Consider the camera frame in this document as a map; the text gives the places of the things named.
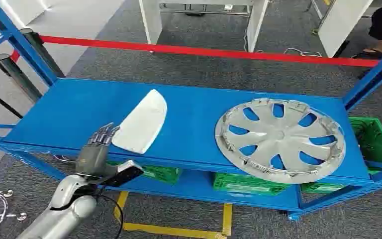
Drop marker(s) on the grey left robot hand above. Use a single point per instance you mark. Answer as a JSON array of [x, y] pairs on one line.
[[93, 158]]

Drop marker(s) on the white plastic car panel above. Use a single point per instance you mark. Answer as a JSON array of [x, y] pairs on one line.
[[141, 125]]

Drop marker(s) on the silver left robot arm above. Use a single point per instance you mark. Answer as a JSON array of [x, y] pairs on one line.
[[69, 211]]

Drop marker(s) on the green plastic crate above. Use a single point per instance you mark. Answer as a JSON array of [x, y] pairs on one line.
[[375, 142], [322, 188], [247, 184], [164, 175]]

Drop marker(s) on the blue metal shelf rack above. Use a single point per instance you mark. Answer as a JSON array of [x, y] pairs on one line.
[[194, 132]]

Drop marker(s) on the black barrier belt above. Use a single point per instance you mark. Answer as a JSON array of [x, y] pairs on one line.
[[0, 100]]

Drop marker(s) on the red barrier belt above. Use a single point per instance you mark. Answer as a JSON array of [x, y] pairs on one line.
[[177, 49]]

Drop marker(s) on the yellow floor tape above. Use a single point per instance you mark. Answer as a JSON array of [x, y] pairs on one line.
[[227, 217]]

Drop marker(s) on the white table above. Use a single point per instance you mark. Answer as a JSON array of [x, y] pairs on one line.
[[151, 19]]

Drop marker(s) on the silver wheel hubcap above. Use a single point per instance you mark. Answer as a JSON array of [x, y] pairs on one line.
[[276, 136]]

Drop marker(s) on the white board panel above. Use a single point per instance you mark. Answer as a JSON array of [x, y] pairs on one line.
[[341, 23]]

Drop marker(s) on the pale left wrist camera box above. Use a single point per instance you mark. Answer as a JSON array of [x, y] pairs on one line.
[[125, 173]]

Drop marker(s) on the black stanchion post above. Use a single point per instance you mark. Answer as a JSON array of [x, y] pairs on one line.
[[18, 77], [42, 52]]

